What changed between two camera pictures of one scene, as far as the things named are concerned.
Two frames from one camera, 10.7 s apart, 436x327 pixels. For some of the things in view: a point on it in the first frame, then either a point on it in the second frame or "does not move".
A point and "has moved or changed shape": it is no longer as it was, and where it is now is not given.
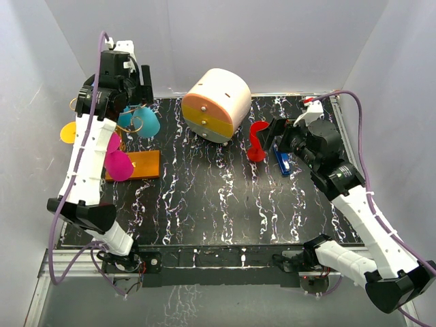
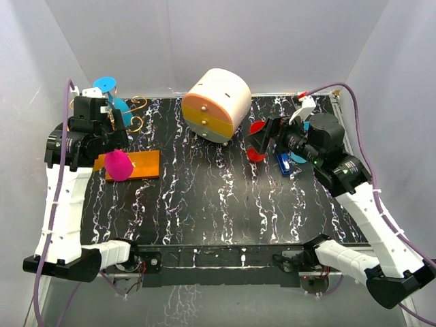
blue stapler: x=283 y=159 does not move
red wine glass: x=256 y=153 does not move
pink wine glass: x=118 y=163 does not move
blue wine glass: x=151 y=125 has moved or changed shape
